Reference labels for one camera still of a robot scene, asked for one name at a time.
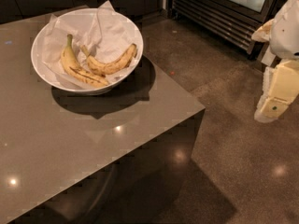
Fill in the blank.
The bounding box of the spotted yellow banana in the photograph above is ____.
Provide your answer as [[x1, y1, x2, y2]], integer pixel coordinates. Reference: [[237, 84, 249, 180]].
[[80, 44, 137, 76]]

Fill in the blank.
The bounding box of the white ceramic bowl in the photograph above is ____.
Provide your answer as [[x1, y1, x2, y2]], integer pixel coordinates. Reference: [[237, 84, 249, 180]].
[[31, 8, 143, 95]]

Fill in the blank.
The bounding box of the left yellow banana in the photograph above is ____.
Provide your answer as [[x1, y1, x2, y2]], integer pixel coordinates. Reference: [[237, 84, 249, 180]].
[[61, 34, 108, 88]]

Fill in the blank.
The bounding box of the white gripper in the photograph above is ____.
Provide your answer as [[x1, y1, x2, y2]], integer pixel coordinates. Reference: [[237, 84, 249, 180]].
[[251, 0, 299, 123]]

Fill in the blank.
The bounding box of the grey counter table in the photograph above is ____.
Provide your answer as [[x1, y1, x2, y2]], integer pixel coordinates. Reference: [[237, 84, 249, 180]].
[[0, 15, 205, 224]]

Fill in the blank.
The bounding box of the white crumpled paper liner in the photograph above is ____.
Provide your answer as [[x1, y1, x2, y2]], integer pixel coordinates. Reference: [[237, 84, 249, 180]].
[[31, 2, 143, 95]]

